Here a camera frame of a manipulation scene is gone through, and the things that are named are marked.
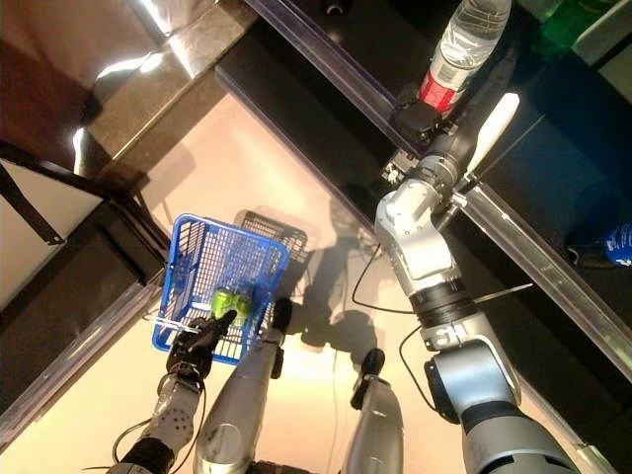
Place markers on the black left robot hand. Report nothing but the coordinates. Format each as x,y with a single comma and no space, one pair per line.
197,340

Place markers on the black metal frame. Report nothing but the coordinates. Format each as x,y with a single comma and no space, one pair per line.
59,170

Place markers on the silver right robot leg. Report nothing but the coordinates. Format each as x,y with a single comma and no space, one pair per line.
375,424

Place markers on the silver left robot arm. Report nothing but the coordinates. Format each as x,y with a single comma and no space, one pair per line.
168,424

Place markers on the silver robot leg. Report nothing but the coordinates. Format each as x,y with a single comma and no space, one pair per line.
375,424
237,395

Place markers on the thin zip tie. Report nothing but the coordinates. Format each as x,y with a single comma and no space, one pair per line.
99,468
503,292

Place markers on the cola bottle blue label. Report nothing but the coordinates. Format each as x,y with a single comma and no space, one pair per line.
617,244

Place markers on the silver left robot leg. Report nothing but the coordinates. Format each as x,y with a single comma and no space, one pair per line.
237,395

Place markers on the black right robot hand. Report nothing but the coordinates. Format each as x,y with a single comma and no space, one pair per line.
412,121

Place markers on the blue plastic shopping basket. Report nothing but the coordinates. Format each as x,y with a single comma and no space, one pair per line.
222,257

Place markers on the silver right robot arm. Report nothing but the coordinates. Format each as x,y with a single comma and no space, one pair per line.
419,237

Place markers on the clear water bottle red label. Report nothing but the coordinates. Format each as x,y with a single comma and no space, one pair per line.
464,44

